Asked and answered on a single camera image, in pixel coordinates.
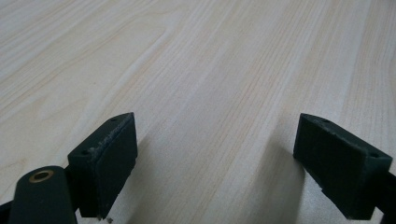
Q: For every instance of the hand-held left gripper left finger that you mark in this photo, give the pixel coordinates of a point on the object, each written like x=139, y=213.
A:
x=106, y=168

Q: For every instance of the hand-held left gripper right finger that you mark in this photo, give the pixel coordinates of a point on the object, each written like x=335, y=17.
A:
x=339, y=165

